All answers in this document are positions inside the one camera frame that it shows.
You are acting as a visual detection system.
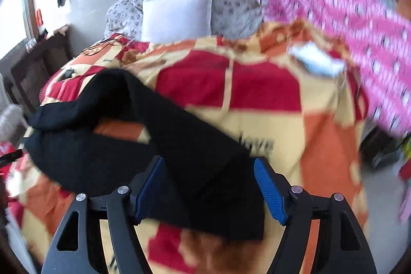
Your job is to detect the dark wooden side table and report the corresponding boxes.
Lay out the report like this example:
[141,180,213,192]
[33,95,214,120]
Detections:
[1,25,73,117]

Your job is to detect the pink penguin blanket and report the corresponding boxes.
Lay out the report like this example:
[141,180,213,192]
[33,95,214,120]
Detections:
[257,0,410,136]

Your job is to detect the black pants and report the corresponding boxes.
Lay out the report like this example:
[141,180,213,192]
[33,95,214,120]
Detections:
[24,68,266,241]

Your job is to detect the white pillow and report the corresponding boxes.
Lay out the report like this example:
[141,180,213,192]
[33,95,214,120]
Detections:
[141,0,212,44]

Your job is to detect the white face mask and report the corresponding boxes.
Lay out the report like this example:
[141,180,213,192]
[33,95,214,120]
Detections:
[287,42,346,78]

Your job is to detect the red orange yellow blanket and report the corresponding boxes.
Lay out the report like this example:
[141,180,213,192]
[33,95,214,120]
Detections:
[17,21,369,273]

